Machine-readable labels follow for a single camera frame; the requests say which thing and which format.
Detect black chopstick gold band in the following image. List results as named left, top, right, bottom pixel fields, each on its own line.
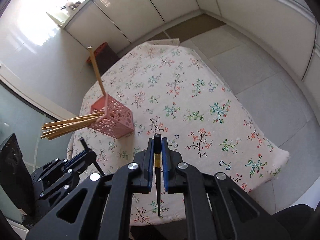
left=153, top=134, right=162, bottom=217
left=80, top=138, right=105, bottom=176

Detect wooden chopstick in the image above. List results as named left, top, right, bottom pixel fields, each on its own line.
left=43, top=112, right=103, bottom=129
left=41, top=123, right=93, bottom=140
left=40, top=117, right=99, bottom=140
left=42, top=116, right=100, bottom=135
left=42, top=113, right=104, bottom=131
left=87, top=46, right=106, bottom=96

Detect white kitchen cabinets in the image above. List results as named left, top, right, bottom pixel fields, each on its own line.
left=63, top=0, right=319, bottom=97

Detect wooden chopstick in holder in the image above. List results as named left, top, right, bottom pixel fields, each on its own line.
left=41, top=123, right=93, bottom=140
left=42, top=113, right=104, bottom=131

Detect pink perforated utensil holder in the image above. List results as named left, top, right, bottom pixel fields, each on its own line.
left=90, top=94, right=135, bottom=139

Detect floral tablecloth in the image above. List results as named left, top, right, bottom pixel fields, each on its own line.
left=66, top=38, right=291, bottom=227

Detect red rimmed trash bin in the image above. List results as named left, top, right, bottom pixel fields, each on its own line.
left=94, top=42, right=120, bottom=75

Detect black trousers leg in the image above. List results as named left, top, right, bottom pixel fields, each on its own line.
left=272, top=204, right=314, bottom=239

